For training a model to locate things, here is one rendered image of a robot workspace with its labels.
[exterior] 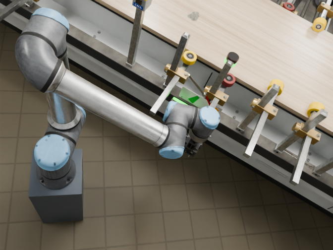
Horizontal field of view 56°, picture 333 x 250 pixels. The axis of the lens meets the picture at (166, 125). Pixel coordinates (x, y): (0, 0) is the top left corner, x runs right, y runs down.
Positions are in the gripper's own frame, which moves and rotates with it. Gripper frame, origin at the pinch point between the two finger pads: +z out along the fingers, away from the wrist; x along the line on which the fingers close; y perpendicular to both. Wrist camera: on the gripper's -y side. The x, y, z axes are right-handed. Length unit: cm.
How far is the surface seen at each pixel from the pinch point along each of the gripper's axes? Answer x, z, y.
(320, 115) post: 45, -29, -36
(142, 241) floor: 7, 83, 32
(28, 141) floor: -100, 83, 14
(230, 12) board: -20, -8, -99
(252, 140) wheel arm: 24.5, -13.4, -15.2
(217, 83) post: -4.1, -13.2, -35.8
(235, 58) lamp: -3, -29, -42
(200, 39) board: -26, -7, -64
